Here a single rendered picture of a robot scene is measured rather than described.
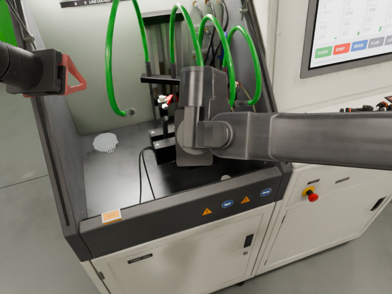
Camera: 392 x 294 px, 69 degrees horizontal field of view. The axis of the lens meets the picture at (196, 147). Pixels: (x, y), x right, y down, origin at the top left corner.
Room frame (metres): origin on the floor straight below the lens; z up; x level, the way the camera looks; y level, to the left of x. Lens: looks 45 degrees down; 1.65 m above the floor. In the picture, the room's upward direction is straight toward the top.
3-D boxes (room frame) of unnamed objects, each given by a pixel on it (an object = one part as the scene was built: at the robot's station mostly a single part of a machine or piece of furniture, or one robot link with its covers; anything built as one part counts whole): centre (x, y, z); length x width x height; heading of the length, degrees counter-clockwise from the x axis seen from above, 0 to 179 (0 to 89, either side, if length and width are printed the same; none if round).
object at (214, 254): (0.48, 0.02, 0.45); 0.65 x 0.02 x 0.68; 109
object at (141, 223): (0.49, 0.03, 0.87); 0.62 x 0.04 x 0.16; 109
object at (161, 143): (0.76, -0.01, 0.91); 0.34 x 0.10 x 0.15; 109
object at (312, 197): (0.60, -0.41, 0.80); 0.05 x 0.04 x 0.05; 109
